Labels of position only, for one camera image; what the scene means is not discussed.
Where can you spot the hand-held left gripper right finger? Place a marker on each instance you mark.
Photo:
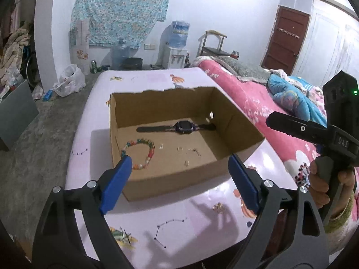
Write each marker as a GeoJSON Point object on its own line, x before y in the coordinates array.
{"type": "Point", "coordinates": [244, 185]}

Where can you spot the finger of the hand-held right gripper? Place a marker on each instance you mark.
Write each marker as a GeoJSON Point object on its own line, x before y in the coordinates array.
{"type": "Point", "coordinates": [303, 129]}

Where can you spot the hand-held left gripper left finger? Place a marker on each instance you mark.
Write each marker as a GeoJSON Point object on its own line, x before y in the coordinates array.
{"type": "Point", "coordinates": [116, 185]}

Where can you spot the brown cardboard box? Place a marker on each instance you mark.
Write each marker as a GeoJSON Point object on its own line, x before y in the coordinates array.
{"type": "Point", "coordinates": [157, 179]}

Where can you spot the gold hair pin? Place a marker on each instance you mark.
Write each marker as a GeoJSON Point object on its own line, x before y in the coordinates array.
{"type": "Point", "coordinates": [195, 151]}

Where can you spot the black smart watch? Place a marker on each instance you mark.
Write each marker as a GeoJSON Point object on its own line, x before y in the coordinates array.
{"type": "Point", "coordinates": [183, 126]}

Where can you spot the person's right forearm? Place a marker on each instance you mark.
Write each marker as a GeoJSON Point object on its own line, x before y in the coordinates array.
{"type": "Point", "coordinates": [345, 215]}

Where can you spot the person's right hand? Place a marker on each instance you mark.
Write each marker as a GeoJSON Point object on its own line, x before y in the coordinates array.
{"type": "Point", "coordinates": [318, 187]}

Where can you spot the blue patterned blanket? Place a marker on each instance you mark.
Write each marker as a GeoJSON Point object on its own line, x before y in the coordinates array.
{"type": "Point", "coordinates": [294, 95]}

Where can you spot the white wardrobe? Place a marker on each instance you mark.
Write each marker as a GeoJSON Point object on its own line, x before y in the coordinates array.
{"type": "Point", "coordinates": [328, 47]}

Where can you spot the pink floral blanket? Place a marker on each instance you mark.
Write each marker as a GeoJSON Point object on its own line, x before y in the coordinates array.
{"type": "Point", "coordinates": [252, 95]}

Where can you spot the grey fuzzy blanket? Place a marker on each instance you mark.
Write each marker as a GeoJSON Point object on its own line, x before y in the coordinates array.
{"type": "Point", "coordinates": [244, 70]}

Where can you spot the brown wooden door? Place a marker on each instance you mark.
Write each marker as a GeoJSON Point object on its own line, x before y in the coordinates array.
{"type": "Point", "coordinates": [286, 42]}

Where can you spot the small red jar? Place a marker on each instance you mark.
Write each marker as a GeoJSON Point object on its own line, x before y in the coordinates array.
{"type": "Point", "coordinates": [235, 54]}

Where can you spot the blue plastic wrapper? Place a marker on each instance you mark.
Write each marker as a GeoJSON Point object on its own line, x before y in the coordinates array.
{"type": "Point", "coordinates": [47, 94]}

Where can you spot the white plastic bag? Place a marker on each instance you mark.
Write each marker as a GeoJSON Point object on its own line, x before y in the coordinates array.
{"type": "Point", "coordinates": [70, 81]}

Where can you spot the wooden chair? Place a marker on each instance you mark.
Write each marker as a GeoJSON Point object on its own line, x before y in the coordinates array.
{"type": "Point", "coordinates": [213, 51]}

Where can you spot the green drink can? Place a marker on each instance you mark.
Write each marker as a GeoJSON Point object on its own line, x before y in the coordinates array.
{"type": "Point", "coordinates": [94, 66]}

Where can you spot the black round bin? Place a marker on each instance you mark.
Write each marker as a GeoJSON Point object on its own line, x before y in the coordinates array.
{"type": "Point", "coordinates": [133, 64]}

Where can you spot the grey cabinet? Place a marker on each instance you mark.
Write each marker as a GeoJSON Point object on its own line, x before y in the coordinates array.
{"type": "Point", "coordinates": [16, 112]}

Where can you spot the blue water jug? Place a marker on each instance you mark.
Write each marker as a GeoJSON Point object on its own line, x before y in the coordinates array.
{"type": "Point", "coordinates": [121, 54]}
{"type": "Point", "coordinates": [179, 33]}

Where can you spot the white water dispenser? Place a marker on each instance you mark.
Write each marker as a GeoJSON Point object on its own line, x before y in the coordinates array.
{"type": "Point", "coordinates": [171, 57]}

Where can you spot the white printed panel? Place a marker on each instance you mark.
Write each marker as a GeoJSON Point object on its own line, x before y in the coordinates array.
{"type": "Point", "coordinates": [80, 47]}

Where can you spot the bicycle wheel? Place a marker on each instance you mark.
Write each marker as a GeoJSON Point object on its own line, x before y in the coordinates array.
{"type": "Point", "coordinates": [28, 67]}

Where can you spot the teal floral hanging cloth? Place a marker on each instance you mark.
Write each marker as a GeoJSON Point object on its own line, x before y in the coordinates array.
{"type": "Point", "coordinates": [120, 11]}

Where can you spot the pile of clothes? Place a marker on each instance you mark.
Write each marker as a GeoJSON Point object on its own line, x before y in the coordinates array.
{"type": "Point", "coordinates": [15, 42]}

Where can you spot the hanging pink clothes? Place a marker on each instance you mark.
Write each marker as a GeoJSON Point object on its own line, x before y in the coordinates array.
{"type": "Point", "coordinates": [15, 14]}

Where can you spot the white wall socket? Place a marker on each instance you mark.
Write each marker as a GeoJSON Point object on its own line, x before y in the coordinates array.
{"type": "Point", "coordinates": [150, 47]}

